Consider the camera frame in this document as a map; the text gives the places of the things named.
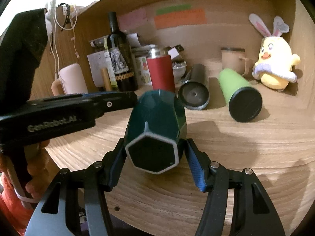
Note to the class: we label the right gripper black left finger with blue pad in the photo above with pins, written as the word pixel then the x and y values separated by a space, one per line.
pixel 57 213

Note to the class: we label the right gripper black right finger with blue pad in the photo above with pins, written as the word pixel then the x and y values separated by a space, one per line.
pixel 253 210

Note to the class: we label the dark green faceted cup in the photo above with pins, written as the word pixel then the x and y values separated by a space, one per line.
pixel 155 127

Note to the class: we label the white fruit print cup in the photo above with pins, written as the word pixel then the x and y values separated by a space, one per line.
pixel 142 71

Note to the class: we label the person's hand holding gripper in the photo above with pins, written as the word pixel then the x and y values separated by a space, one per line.
pixel 40 175

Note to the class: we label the pink mug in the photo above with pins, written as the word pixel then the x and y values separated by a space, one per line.
pixel 70 81

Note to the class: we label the yellow wooden stick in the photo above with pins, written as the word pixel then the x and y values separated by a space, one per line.
pixel 106 79

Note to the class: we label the white paper note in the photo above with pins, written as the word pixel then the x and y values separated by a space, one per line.
pixel 97 61

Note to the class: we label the green tumbler black base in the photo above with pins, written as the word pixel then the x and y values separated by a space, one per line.
pixel 243 100

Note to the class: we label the white pompom earmuffs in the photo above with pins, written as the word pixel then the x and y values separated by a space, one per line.
pixel 49 17

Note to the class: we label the dark wine bottle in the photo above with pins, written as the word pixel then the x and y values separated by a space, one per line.
pixel 120 54

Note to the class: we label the black steel tumbler lying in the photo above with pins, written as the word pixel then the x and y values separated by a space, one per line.
pixel 193 92

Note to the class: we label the beige mug with lid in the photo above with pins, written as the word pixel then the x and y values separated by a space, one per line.
pixel 235 58

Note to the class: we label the red thermos steel lid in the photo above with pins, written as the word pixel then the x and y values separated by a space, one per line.
pixel 160 69

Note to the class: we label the small white bowl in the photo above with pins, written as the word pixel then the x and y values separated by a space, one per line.
pixel 179 70

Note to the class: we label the pink sticky note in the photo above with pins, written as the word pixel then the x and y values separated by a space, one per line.
pixel 133 19

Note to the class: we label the yellow chick plush bunny ears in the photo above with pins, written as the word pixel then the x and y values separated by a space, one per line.
pixel 274 67

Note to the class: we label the green sticky note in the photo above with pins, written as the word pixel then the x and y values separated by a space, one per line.
pixel 173 8

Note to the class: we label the orange sticky note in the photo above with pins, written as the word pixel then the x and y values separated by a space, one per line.
pixel 180 18

